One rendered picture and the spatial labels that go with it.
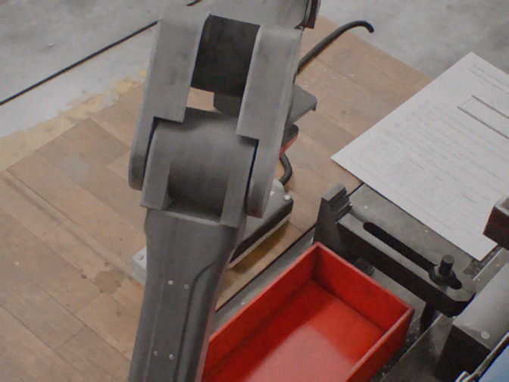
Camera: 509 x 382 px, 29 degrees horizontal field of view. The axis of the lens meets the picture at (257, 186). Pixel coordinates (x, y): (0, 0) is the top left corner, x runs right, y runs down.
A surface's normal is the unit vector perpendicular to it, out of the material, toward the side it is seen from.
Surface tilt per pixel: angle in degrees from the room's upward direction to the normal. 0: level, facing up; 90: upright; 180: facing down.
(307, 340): 0
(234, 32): 73
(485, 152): 0
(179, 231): 54
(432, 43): 0
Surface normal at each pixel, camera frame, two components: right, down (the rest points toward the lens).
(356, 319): 0.09, -0.68
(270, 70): -0.10, 0.04
